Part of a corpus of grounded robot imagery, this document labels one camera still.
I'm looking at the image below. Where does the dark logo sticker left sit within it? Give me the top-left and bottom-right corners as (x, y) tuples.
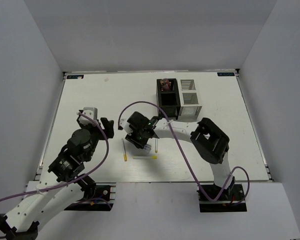
(66, 74), (84, 80)

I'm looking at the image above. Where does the clear tube of markers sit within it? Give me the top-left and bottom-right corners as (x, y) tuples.
(159, 78), (171, 92)

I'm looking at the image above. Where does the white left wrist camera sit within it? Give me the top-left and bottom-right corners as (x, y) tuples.
(77, 107), (98, 126)

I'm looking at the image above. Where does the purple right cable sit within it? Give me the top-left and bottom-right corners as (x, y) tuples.
(117, 100), (251, 206)

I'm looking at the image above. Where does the black slotted organizer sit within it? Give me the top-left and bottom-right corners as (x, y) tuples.
(156, 78), (181, 120)

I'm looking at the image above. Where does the yellow capped marker horizontal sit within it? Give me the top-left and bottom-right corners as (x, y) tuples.
(132, 155), (158, 160)

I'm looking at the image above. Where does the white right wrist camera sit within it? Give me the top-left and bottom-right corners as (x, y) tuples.
(118, 118), (133, 135)

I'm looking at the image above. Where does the orange tipped marker middle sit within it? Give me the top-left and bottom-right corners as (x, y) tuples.
(154, 138), (159, 153)

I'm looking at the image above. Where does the dark logo sticker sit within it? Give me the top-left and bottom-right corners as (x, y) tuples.
(66, 74), (84, 80)
(217, 72), (235, 77)

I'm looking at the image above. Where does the yellow capped marker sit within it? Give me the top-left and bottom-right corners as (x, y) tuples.
(121, 138), (128, 162)

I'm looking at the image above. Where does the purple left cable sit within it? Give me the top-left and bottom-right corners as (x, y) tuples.
(0, 113), (110, 238)

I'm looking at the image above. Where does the purple cable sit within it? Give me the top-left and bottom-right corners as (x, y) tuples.
(117, 100), (251, 206)
(0, 113), (110, 238)

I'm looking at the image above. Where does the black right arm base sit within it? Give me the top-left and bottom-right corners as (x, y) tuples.
(197, 184), (247, 213)

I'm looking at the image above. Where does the blue capped spray bottle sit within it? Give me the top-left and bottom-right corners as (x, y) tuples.
(143, 144), (152, 154)

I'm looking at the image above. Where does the dark logo sticker right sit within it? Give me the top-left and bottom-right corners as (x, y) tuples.
(217, 72), (235, 77)

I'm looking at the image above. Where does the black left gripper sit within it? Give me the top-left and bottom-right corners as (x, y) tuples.
(77, 116), (115, 161)

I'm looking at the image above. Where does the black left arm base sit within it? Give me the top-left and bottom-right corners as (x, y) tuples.
(64, 183), (117, 212)

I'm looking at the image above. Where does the white slotted organizer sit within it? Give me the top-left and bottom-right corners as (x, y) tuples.
(177, 79), (202, 122)

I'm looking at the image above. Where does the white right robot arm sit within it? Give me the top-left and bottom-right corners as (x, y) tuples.
(119, 111), (234, 200)

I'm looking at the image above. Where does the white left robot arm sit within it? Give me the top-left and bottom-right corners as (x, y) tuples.
(0, 115), (114, 240)

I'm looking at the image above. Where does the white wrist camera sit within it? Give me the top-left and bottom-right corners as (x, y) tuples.
(77, 107), (98, 126)
(118, 118), (133, 135)

